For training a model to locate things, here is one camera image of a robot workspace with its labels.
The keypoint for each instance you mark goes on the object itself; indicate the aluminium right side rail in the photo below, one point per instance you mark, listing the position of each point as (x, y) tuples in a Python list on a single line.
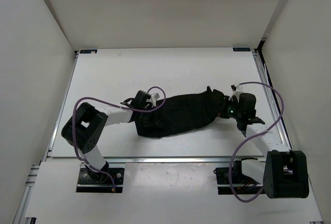
[(272, 97)]

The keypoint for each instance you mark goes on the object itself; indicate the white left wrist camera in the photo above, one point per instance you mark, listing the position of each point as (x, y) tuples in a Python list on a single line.
[(153, 99)]

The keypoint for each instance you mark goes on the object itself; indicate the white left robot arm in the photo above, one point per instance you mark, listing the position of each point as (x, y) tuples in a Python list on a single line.
[(84, 128)]

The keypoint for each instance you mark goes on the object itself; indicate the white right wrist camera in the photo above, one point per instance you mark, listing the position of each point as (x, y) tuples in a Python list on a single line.
[(236, 89)]

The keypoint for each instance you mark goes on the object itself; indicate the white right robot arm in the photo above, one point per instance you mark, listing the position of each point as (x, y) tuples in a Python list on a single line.
[(284, 173)]

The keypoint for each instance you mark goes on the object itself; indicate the blue label corner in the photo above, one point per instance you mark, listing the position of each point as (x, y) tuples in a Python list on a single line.
[(88, 51), (241, 49)]

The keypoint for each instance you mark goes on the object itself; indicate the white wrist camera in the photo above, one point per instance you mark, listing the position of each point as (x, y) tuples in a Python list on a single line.
[(153, 99), (236, 89)]

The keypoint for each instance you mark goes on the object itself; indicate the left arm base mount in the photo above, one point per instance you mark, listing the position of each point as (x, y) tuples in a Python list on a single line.
[(90, 181)]

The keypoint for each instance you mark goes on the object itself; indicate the blue label left corner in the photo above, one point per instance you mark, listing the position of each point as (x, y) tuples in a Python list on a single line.
[(88, 51)]

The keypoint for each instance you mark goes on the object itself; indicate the aluminium front rail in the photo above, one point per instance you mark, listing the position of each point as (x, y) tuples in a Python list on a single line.
[(114, 160)]

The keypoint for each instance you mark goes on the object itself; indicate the blue label right corner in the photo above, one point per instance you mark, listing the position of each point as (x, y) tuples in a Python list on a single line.
[(241, 49)]

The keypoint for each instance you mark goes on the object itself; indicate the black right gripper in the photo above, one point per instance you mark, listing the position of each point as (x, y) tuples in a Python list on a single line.
[(234, 100)]

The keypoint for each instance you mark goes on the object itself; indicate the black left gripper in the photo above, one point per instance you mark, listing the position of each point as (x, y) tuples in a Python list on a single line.
[(153, 122)]

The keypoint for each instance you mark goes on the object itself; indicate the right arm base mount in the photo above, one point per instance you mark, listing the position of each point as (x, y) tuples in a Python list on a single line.
[(243, 185)]

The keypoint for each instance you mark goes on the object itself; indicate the black pleated skirt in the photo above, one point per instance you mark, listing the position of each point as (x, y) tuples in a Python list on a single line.
[(184, 113)]

